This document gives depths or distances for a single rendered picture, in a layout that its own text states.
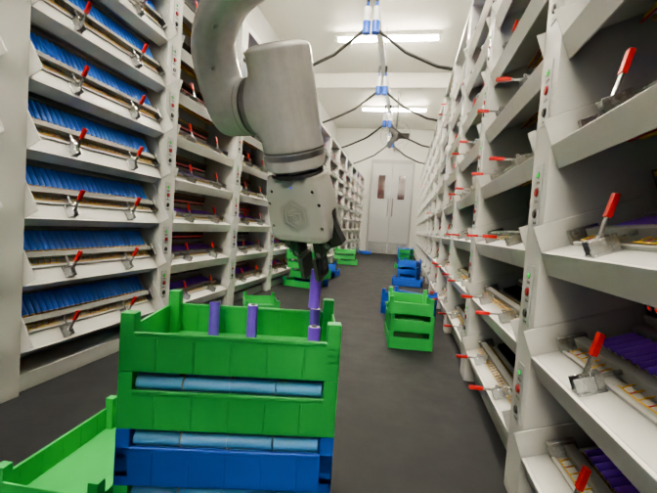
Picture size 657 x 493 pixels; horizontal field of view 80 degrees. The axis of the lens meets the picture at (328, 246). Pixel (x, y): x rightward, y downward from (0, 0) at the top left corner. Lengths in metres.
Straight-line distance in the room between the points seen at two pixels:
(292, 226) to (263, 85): 0.19
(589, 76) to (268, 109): 0.61
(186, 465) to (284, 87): 0.52
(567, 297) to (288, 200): 0.56
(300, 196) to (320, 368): 0.24
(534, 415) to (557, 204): 0.40
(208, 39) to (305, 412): 0.50
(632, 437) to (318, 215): 0.45
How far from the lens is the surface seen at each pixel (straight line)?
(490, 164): 1.55
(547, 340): 0.87
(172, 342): 0.59
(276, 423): 0.60
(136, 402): 0.63
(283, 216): 0.58
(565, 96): 0.89
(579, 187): 0.87
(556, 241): 0.85
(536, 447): 0.94
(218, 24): 0.55
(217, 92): 0.57
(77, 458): 1.09
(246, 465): 0.63
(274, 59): 0.51
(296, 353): 0.56
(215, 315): 0.73
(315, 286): 0.63
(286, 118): 0.52
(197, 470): 0.65
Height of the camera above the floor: 0.53
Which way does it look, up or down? 3 degrees down
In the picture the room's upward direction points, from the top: 4 degrees clockwise
